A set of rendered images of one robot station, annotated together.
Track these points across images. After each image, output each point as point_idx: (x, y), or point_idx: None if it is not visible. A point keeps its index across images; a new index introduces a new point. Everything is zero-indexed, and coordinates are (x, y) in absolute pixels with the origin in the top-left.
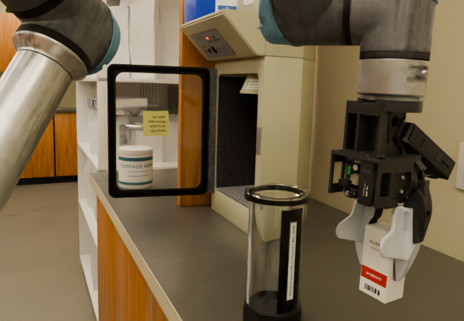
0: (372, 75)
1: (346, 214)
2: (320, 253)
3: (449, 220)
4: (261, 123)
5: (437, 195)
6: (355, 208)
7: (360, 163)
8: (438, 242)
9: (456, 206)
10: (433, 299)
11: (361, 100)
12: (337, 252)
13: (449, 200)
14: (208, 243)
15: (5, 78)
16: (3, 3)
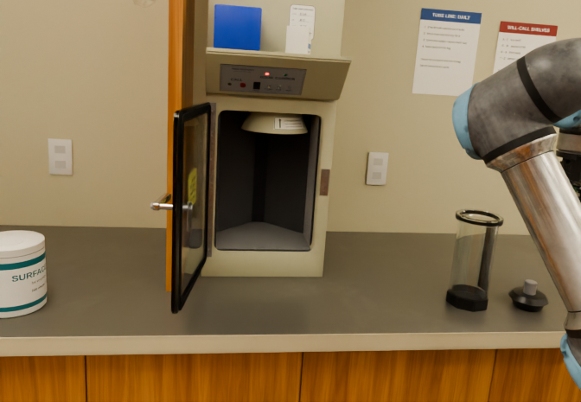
0: None
1: None
2: (355, 262)
3: (360, 207)
4: (328, 165)
5: (349, 192)
6: None
7: (579, 185)
8: (351, 226)
9: (365, 196)
10: (434, 255)
11: (579, 155)
12: (355, 257)
13: (360, 194)
14: (318, 296)
15: (566, 181)
16: (565, 111)
